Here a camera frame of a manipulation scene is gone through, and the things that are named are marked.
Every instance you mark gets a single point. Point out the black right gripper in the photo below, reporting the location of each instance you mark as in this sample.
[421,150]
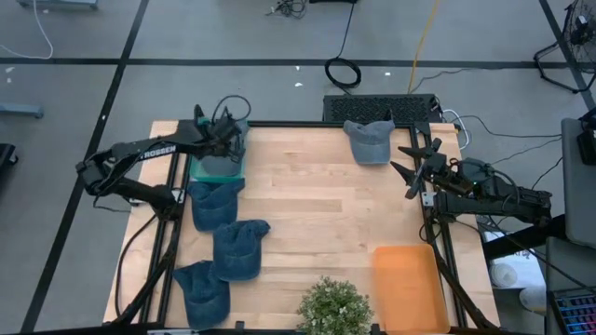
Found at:
[442,172]

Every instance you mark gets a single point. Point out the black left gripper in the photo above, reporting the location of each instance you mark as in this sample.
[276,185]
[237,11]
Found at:
[223,137]

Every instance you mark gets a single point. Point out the grey denim cap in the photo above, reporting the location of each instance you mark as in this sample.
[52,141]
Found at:
[219,166]
[370,144]

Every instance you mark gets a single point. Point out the dark blue denim cap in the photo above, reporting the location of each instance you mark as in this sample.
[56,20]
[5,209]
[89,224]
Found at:
[237,251]
[202,298]
[214,205]

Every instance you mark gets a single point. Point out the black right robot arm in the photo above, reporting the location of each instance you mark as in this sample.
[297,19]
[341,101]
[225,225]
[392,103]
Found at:
[512,202]

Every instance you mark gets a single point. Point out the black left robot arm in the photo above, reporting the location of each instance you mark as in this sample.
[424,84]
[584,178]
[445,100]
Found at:
[149,151]

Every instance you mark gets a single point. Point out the teal plastic bin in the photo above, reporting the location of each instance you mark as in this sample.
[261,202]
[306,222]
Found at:
[205,178]

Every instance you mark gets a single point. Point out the black mesh computer case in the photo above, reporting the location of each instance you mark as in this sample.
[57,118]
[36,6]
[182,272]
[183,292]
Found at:
[372,109]

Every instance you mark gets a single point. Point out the orange plastic bin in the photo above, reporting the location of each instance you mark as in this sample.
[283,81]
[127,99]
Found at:
[410,288]

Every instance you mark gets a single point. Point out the white roll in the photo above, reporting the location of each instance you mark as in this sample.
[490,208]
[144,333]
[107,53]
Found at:
[533,298]
[503,275]

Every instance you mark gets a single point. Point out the potted artificial green plant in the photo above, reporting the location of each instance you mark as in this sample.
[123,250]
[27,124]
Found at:
[335,307]

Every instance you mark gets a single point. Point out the grey desk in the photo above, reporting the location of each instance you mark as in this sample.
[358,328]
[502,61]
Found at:
[579,200]

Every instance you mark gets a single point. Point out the black desk device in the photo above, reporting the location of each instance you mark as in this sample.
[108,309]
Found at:
[587,144]

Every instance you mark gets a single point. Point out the grey cart base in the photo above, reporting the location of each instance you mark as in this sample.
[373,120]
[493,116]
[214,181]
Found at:
[21,111]

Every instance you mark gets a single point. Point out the grey furniture base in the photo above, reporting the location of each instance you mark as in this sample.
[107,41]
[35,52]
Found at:
[56,3]

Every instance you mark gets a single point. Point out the black floor fan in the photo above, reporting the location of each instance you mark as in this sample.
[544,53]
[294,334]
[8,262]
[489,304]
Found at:
[582,28]

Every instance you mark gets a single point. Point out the black floor object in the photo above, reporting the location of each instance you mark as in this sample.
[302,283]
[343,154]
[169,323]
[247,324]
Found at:
[7,156]

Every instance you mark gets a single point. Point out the keyboard with coloured lights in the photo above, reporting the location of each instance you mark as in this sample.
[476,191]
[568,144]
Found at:
[577,314]

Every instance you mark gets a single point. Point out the black aluminium table frame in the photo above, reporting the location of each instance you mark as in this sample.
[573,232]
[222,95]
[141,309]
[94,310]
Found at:
[326,124]

